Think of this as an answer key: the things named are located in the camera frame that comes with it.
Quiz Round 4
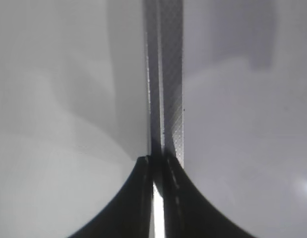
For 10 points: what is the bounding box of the white whiteboard with grey frame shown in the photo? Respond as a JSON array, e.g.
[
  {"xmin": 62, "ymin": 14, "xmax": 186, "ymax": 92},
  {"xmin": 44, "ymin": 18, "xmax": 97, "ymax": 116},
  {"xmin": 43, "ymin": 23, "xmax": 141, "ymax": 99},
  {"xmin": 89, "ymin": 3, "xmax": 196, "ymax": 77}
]
[{"xmin": 143, "ymin": 0, "xmax": 307, "ymax": 238}]

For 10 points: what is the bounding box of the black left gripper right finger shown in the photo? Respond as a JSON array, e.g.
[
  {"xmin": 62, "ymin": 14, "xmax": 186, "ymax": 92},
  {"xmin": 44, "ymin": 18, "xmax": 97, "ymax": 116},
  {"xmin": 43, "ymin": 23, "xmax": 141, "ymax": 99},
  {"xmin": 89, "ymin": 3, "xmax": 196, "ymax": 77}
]
[{"xmin": 161, "ymin": 154, "xmax": 252, "ymax": 238}]

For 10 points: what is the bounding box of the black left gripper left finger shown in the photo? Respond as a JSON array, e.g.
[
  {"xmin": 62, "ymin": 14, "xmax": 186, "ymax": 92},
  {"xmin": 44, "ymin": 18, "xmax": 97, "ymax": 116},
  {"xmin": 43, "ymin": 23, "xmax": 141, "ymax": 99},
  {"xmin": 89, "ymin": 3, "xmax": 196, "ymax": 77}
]
[{"xmin": 71, "ymin": 156, "xmax": 153, "ymax": 238}]

